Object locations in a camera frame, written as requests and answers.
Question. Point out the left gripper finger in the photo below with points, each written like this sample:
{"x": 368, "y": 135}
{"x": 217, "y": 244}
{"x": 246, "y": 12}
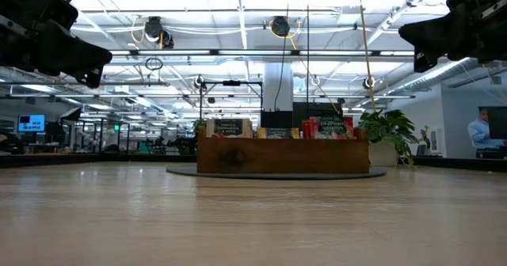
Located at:
{"x": 75, "y": 54}
{"x": 92, "y": 80}

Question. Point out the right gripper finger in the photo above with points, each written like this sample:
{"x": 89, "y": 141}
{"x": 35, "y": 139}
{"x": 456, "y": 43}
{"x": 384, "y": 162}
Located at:
{"x": 421, "y": 64}
{"x": 443, "y": 36}

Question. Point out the beige vanilla tea packet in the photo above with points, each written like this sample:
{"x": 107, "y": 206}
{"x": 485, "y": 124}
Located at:
{"x": 229, "y": 128}

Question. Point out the orange mango tea packet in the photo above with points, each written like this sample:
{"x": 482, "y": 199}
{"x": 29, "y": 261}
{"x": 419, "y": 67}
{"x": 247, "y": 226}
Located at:
{"x": 277, "y": 133}

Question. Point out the wooden tea caddy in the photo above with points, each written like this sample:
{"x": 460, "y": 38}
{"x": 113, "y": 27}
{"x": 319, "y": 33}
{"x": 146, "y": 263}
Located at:
{"x": 283, "y": 155}

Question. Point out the green potted plant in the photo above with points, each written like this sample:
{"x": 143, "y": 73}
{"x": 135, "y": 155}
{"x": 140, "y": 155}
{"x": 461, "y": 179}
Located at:
{"x": 390, "y": 129}

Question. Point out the blue-screen computer monitor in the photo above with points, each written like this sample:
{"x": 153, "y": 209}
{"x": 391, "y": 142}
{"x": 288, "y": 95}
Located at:
{"x": 31, "y": 123}

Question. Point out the white framed picture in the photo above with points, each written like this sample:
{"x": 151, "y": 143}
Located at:
{"x": 434, "y": 139}

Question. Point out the person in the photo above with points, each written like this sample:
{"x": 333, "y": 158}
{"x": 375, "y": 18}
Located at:
{"x": 479, "y": 133}

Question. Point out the black chair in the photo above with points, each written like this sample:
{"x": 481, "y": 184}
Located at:
{"x": 10, "y": 143}

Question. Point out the green background plant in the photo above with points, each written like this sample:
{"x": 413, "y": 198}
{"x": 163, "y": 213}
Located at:
{"x": 199, "y": 125}

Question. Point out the round grey woven placemat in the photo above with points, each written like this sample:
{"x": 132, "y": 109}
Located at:
{"x": 182, "y": 171}

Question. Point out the silver ventilation duct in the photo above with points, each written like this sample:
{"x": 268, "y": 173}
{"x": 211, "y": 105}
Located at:
{"x": 435, "y": 76}

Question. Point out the black aluminium table frame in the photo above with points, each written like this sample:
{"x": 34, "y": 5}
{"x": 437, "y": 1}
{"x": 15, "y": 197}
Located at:
{"x": 119, "y": 158}

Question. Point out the dark wall screen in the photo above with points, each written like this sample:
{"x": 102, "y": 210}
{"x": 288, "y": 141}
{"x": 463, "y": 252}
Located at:
{"x": 497, "y": 123}

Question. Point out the black rig frame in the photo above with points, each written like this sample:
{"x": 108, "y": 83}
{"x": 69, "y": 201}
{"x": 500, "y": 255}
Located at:
{"x": 231, "y": 83}

